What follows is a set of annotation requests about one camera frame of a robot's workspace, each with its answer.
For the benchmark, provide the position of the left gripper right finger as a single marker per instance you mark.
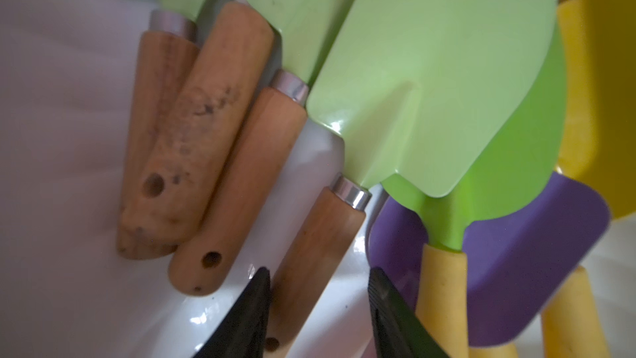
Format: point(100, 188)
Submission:
point(397, 331)

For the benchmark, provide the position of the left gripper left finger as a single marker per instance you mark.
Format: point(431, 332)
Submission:
point(242, 333)

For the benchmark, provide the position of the green shovel yellow handle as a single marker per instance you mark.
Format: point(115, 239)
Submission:
point(512, 170)
point(571, 325)

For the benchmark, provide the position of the white storage box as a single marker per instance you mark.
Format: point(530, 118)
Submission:
point(67, 71)

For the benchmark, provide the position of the purple shovel pink handle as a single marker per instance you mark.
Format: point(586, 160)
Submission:
point(515, 263)

